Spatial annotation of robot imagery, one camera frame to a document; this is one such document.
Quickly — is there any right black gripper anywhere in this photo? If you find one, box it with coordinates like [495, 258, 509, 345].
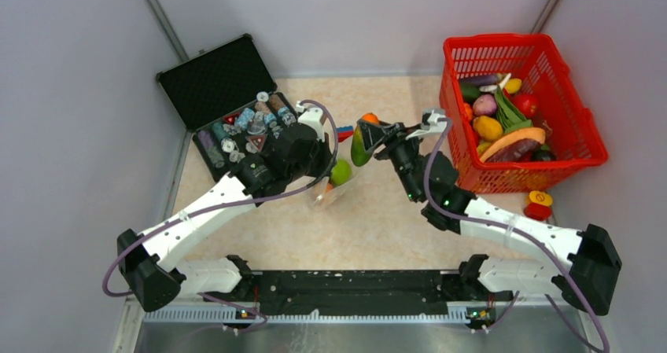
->
[359, 120, 426, 203]

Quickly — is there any green toy apple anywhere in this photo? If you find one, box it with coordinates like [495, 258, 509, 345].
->
[330, 159, 352, 187]

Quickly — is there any clear zip top bag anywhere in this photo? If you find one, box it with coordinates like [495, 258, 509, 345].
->
[308, 127, 362, 209]

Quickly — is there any dark green toy vegetable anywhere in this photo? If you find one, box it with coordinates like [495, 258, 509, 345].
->
[459, 83, 481, 103]

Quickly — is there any purple toy eggplant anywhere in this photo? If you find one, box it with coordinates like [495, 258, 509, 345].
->
[459, 73, 503, 87]

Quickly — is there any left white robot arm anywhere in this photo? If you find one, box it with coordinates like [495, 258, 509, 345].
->
[109, 100, 338, 312]

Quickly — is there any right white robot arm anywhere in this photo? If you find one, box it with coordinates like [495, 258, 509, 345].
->
[357, 108, 622, 316]

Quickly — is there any orange toy pumpkin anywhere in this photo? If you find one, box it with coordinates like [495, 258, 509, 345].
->
[361, 112, 380, 125]

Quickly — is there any red blue toy brick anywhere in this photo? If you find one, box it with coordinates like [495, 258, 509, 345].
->
[336, 126, 355, 142]

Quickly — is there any black poker chip case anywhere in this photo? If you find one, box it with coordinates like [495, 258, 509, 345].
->
[156, 34, 297, 182]

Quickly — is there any pink toy onion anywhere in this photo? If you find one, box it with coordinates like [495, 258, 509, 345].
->
[472, 94, 498, 117]

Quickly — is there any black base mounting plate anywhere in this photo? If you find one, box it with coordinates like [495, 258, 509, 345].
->
[210, 270, 513, 316]

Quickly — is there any green toy leaf vegetable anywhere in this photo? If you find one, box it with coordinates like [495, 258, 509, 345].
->
[493, 90, 533, 134]

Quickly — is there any yellow toy pepper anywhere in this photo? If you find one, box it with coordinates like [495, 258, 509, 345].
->
[504, 78, 522, 94]

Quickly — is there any toy ham slice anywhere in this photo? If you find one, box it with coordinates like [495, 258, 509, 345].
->
[479, 127, 546, 163]

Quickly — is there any red toy tomato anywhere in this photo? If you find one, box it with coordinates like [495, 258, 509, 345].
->
[512, 94, 539, 119]

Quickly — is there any red plastic basket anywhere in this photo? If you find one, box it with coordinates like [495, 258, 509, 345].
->
[440, 33, 609, 193]

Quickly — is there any red yellow emergency button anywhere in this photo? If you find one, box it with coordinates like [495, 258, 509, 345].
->
[523, 190, 554, 221]

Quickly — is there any aluminium frame rail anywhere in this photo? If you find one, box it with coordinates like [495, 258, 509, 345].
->
[112, 270, 600, 325]

